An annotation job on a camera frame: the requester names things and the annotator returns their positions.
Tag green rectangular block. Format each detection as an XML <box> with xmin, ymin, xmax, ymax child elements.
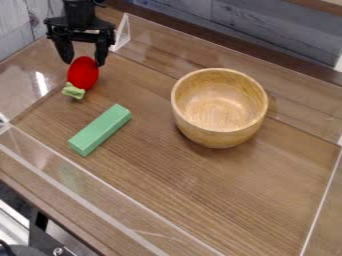
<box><xmin>68</xmin><ymin>104</ymin><xmax>131</xmax><ymax>157</ymax></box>

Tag black table leg bracket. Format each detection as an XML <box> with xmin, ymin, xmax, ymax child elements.
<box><xmin>28</xmin><ymin>211</ymin><xmax>77</xmax><ymax>256</ymax></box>

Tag red plush tomato toy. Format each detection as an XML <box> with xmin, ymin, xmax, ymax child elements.
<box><xmin>61</xmin><ymin>56</ymin><xmax>99</xmax><ymax>100</ymax></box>

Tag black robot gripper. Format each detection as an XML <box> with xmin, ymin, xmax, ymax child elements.
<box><xmin>44</xmin><ymin>17</ymin><xmax>115</xmax><ymax>66</ymax></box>

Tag black cable under table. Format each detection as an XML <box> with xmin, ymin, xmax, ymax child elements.
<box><xmin>0</xmin><ymin>239</ymin><xmax>17</xmax><ymax>256</ymax></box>

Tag clear acrylic corner bracket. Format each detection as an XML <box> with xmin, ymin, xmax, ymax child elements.
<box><xmin>109</xmin><ymin>13</ymin><xmax>131</xmax><ymax>52</ymax></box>

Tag light wooden bowl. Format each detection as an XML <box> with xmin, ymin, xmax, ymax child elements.
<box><xmin>171</xmin><ymin>68</ymin><xmax>268</xmax><ymax>148</ymax></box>

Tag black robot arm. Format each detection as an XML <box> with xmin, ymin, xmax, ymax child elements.
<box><xmin>44</xmin><ymin>0</ymin><xmax>115</xmax><ymax>67</ymax></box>

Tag clear acrylic tray wall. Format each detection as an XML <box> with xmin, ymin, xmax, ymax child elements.
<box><xmin>0</xmin><ymin>120</ymin><xmax>223</xmax><ymax>256</ymax></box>

